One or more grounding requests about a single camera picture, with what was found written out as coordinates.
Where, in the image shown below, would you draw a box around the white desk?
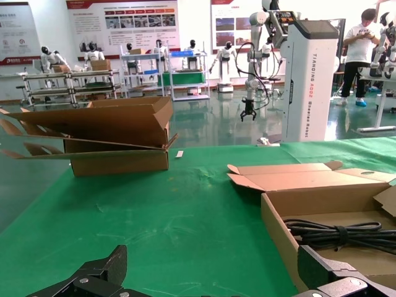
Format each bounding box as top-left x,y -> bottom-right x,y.
355,74 -> 396,134

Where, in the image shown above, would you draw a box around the person in white shirt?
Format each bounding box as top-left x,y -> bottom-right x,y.
335,8 -> 382,108

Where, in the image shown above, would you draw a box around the white blue shelf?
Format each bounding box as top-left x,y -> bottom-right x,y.
119,51 -> 165,99
160,41 -> 212,102

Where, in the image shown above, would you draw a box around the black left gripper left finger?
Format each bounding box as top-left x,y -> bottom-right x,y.
24,244 -> 137,297

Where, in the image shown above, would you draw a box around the green table cloth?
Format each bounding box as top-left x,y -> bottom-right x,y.
0,136 -> 396,297

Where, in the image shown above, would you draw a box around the open cardboard box with divider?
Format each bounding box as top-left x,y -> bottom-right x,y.
226,160 -> 396,293

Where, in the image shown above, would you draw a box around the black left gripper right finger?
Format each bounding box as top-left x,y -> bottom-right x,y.
292,244 -> 396,297

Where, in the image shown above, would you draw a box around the thin black cable bundle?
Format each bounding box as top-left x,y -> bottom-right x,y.
283,218 -> 396,257

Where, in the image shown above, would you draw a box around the white wheeled robot column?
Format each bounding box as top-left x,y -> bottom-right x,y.
280,18 -> 347,144

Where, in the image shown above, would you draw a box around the unfolded brown cardboard boxes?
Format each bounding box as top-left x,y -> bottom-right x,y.
0,95 -> 180,160

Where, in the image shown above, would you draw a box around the wide white red wall poster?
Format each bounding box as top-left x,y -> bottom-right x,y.
66,0 -> 181,61

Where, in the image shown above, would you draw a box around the wall poster with photos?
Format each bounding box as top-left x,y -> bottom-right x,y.
210,0 -> 264,54

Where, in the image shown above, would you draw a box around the white black humanoid robot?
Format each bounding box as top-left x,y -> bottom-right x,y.
41,46 -> 71,74
184,39 -> 201,71
369,12 -> 396,78
83,43 -> 106,67
153,39 -> 170,71
209,41 -> 238,93
125,43 -> 139,75

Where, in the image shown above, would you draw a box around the green covered bench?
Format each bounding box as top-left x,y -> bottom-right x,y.
157,71 -> 207,88

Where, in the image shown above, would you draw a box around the distant black robot gripper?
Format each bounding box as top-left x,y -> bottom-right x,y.
239,97 -> 257,122

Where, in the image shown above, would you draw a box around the grey metal rack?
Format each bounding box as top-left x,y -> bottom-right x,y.
23,69 -> 121,109

